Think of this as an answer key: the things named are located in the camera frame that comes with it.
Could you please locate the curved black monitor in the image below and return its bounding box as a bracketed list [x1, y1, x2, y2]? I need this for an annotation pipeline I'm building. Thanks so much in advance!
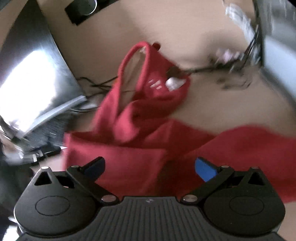
[0, 22, 87, 139]

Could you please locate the black desk socket bar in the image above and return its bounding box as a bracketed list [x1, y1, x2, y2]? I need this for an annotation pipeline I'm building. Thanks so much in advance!
[64, 0, 109, 25]

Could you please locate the white glass-sided computer case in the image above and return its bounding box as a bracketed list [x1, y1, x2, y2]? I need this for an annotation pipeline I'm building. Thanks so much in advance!
[253, 0, 296, 105]

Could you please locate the black keyboard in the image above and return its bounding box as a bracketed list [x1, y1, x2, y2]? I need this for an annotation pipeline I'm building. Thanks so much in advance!
[22, 113, 70, 160]

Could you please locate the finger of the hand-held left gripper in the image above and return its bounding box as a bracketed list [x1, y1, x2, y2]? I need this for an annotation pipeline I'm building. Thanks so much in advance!
[30, 145, 68, 165]

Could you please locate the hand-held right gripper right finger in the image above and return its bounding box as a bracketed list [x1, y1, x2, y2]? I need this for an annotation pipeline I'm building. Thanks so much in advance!
[181, 157, 271, 206]

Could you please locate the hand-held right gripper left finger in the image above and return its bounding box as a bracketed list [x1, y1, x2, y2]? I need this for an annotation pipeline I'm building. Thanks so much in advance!
[30, 157, 118, 206]

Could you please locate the white power cable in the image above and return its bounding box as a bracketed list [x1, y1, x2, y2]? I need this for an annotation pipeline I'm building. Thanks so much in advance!
[224, 1, 258, 43]

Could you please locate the red fleece garment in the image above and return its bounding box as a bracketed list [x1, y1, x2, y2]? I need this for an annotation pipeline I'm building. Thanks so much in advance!
[62, 41, 296, 203]

